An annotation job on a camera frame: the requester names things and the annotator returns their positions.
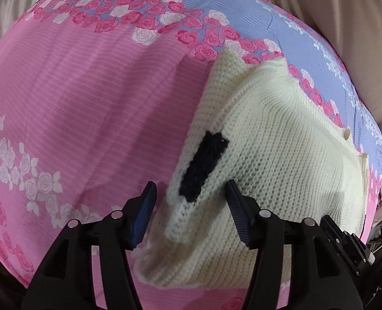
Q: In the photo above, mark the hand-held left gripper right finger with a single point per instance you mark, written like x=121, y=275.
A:
x=239, y=216

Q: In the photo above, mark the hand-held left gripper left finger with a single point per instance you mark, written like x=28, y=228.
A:
x=142, y=219

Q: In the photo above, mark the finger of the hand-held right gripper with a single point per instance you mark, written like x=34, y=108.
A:
x=349, y=248

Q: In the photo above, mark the white red black knit sweater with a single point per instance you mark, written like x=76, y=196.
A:
x=275, y=168

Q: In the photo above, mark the pink floral bed sheet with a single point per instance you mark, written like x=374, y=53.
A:
x=81, y=103

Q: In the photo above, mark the beige cloth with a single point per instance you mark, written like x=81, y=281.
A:
x=339, y=16

